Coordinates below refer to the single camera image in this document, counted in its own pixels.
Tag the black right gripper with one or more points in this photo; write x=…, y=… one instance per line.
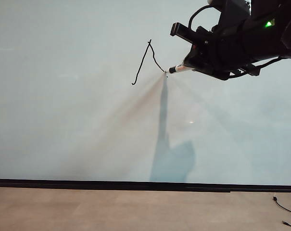
x=224, y=43

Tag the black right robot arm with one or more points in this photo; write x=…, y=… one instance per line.
x=272, y=31

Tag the white black whiteboard marker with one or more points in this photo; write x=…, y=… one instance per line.
x=177, y=69

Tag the large white whiteboard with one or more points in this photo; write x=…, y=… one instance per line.
x=63, y=108

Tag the black whiteboard pen tray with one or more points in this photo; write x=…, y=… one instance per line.
x=111, y=189

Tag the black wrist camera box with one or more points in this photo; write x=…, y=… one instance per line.
x=182, y=31

